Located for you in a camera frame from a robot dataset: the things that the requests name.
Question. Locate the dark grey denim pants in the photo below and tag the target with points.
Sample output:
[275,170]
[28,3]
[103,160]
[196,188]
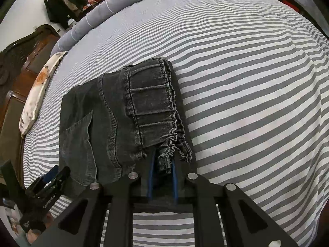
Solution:
[108,123]

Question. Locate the blue-grey duvet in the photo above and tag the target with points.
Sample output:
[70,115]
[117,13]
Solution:
[102,15]

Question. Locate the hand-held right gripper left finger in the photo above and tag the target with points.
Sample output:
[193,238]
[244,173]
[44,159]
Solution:
[151,177]

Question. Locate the dark hanging coat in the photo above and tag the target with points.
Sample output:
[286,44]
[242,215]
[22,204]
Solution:
[59,10]

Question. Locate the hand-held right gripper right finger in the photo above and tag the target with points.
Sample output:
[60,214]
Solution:
[174,182]

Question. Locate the floral print pillow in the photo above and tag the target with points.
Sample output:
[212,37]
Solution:
[38,87]

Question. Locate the dark wooden headboard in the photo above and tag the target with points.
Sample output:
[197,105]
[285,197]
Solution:
[23,69]

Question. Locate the grey white striped bed sheet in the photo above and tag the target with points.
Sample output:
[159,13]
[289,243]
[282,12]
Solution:
[244,82]

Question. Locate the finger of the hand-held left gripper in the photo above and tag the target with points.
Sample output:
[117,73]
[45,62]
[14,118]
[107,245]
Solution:
[37,187]
[60,175]

